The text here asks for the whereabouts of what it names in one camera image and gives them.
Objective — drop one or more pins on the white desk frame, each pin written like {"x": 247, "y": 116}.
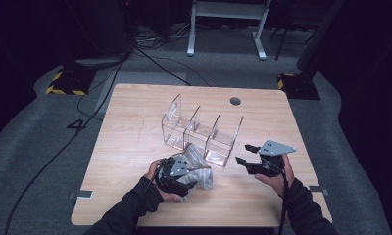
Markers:
{"x": 228, "y": 9}

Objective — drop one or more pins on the black yellow striped stand base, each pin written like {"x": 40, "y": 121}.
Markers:
{"x": 298, "y": 86}
{"x": 71, "y": 81}

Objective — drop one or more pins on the person's right hand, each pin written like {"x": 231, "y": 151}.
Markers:
{"x": 280, "y": 184}

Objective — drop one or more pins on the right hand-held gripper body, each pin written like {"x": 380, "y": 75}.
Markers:
{"x": 274, "y": 148}

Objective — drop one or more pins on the grey slanted pole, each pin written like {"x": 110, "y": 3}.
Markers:
{"x": 318, "y": 36}

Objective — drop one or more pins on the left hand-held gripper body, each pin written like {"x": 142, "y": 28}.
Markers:
{"x": 174, "y": 176}

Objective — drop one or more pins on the clear acrylic organizer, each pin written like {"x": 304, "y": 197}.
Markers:
{"x": 200, "y": 130}

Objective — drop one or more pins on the grey cloth with brown trim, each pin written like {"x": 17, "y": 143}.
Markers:
{"x": 202, "y": 173}

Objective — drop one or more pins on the grey round stand base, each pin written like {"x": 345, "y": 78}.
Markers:
{"x": 101, "y": 61}

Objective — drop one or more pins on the black tripod stand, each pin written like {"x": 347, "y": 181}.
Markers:
{"x": 282, "y": 36}

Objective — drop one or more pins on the person's left hand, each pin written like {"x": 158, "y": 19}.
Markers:
{"x": 151, "y": 171}

